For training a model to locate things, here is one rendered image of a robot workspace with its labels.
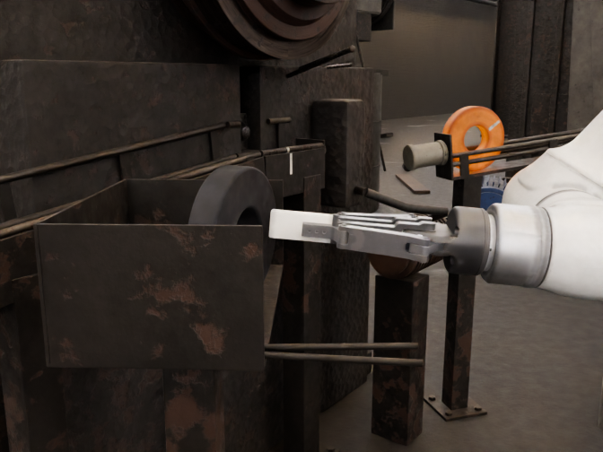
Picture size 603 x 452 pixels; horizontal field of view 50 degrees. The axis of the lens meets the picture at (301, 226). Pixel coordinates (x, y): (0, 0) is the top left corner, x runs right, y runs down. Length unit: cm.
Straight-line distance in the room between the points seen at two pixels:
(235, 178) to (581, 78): 331
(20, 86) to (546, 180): 73
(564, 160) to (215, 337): 49
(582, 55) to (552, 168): 302
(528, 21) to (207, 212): 483
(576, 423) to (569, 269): 113
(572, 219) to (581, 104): 314
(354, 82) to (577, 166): 87
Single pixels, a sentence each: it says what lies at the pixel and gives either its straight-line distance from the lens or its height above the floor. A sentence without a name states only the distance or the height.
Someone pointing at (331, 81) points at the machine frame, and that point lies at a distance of 154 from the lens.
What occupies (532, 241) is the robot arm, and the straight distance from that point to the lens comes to 71.
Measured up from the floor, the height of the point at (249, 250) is 70.
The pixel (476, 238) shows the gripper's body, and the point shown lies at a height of 68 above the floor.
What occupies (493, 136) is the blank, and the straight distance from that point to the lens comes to 162.
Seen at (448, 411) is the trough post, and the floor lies 2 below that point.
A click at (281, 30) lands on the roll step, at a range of 122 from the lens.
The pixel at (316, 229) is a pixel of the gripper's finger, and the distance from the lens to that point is 70.
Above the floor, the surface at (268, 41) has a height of 91.
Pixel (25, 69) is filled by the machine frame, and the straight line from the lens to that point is 102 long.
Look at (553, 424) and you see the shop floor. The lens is 180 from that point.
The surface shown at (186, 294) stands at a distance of 59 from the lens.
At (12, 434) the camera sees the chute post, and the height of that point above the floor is 36.
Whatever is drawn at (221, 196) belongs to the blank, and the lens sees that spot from 65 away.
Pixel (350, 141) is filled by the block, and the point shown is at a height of 71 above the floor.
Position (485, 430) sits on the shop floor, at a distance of 172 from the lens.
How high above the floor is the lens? 85
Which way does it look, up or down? 13 degrees down
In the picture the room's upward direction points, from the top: straight up
